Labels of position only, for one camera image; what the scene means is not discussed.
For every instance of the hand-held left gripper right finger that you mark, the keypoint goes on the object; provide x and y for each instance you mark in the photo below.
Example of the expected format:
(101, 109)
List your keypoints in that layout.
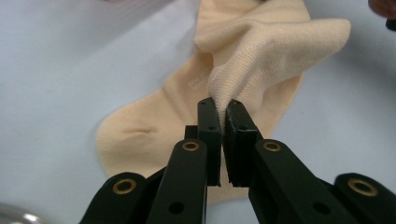
(280, 180)

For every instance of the translucent grey box lid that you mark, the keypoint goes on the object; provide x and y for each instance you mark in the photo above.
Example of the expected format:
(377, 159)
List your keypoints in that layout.
(12, 214)

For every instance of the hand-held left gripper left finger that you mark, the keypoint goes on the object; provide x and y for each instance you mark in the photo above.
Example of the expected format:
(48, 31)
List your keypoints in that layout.
(186, 174)

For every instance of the peach sock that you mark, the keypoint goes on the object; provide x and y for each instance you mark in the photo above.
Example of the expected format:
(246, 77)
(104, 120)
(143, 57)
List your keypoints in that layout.
(264, 46)
(140, 140)

